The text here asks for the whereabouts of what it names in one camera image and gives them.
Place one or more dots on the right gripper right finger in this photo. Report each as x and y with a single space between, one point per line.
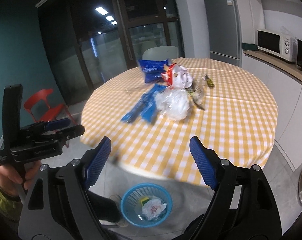
206 161

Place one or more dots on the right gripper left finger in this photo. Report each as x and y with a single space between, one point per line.
93 162

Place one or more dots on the clear plastic wrap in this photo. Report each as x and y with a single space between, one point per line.
173 103

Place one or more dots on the white plastic bag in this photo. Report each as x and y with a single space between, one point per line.
153 208

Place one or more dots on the blue torn wrapper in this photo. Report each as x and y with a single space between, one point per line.
145 107

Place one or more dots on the yellow green sponge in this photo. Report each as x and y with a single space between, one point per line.
144 200

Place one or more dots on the blue trash basket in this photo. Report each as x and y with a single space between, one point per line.
131 208

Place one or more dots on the person's left hand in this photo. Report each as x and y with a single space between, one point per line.
9 177

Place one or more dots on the red plastic chair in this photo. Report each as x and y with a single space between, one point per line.
51 113

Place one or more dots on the round table with checkered cloth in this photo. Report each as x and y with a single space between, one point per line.
238 122

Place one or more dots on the person's black trouser leg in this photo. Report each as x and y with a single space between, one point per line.
104 208

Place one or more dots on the green jacket sleeve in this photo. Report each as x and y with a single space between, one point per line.
10 206

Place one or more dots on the brown crumpled wrapper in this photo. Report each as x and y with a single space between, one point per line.
196 92

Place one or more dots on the olive green wrapper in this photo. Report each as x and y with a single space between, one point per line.
208 81

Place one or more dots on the red white snack wrapper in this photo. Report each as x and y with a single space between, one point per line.
177 76

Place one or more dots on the large blue snack bag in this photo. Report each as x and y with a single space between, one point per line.
153 70

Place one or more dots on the grey green chair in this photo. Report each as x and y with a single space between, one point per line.
161 53

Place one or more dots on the white microwave oven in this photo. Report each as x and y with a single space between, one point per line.
277 44

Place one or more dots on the grey refrigerator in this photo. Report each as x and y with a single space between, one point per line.
224 31

